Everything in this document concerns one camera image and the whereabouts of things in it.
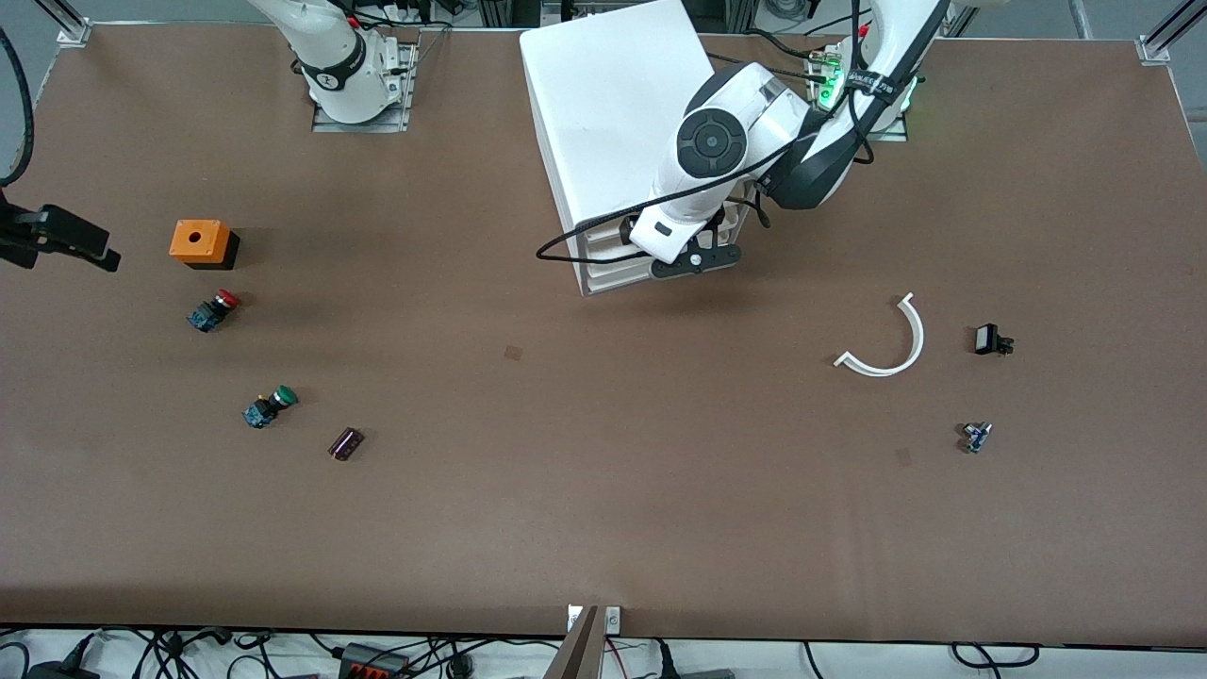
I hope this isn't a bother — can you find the white plastic drawer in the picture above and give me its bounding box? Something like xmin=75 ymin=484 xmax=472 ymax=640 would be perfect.
xmin=577 ymin=215 xmax=652 ymax=248

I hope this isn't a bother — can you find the orange button box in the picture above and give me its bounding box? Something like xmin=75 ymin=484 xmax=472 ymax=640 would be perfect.
xmin=169 ymin=220 xmax=240 ymax=272

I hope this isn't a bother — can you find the white drawer cabinet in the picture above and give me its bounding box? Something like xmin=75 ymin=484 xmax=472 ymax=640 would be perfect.
xmin=519 ymin=0 xmax=755 ymax=298

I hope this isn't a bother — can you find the red push button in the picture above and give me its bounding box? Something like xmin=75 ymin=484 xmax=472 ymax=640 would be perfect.
xmin=186 ymin=290 xmax=241 ymax=334

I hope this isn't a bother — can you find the green push button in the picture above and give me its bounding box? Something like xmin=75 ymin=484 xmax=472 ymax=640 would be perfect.
xmin=243 ymin=385 xmax=299 ymax=430

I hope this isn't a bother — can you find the aluminium profile beam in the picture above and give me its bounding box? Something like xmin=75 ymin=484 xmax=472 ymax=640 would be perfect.
xmin=542 ymin=605 xmax=604 ymax=679

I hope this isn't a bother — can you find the black power strip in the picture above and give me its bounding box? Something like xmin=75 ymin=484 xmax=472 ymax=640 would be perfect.
xmin=339 ymin=641 xmax=411 ymax=679

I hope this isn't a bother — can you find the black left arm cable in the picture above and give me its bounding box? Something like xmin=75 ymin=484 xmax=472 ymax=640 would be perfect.
xmin=536 ymin=0 xmax=944 ymax=265

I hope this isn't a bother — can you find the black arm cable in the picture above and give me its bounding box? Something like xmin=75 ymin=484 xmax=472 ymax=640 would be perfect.
xmin=0 ymin=28 xmax=36 ymax=190
xmin=536 ymin=0 xmax=944 ymax=265

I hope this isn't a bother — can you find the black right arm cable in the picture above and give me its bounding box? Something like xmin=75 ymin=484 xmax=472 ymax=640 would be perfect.
xmin=0 ymin=28 xmax=36 ymax=190

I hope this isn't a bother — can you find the black base supply cable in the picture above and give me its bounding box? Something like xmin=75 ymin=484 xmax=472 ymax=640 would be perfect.
xmin=707 ymin=28 xmax=831 ymax=69

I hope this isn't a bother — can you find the aluminium corner post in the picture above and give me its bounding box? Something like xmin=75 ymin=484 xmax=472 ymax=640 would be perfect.
xmin=1138 ymin=0 xmax=1207 ymax=65
xmin=38 ymin=0 xmax=93 ymax=46

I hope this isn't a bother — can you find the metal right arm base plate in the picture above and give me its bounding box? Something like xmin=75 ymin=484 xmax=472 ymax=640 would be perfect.
xmin=306 ymin=38 xmax=421 ymax=135

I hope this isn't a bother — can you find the white semicircular bracket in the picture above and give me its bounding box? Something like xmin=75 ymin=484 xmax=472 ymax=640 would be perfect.
xmin=835 ymin=292 xmax=926 ymax=378

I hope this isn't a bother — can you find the black looped floor cable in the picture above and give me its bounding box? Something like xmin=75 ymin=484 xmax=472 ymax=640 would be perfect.
xmin=951 ymin=643 xmax=1040 ymax=670

